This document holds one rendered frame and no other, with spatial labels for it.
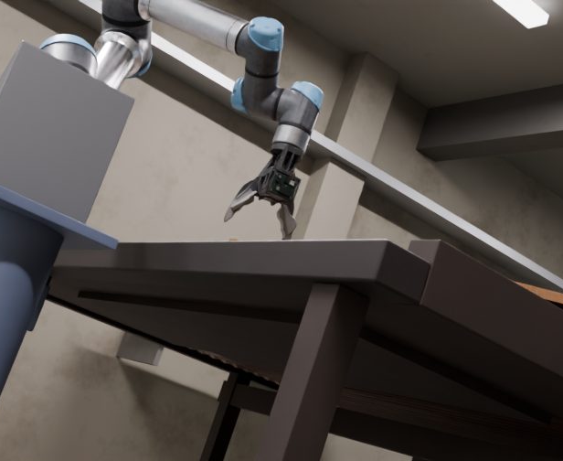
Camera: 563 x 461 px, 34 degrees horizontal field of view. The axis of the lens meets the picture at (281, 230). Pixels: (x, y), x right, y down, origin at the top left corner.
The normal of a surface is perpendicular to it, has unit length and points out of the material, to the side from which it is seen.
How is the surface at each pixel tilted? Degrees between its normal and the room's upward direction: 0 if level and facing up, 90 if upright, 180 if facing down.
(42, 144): 90
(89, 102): 90
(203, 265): 90
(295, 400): 90
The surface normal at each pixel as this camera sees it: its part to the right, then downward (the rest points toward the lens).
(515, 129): -0.77, -0.40
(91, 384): 0.56, -0.01
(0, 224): 0.07, -0.22
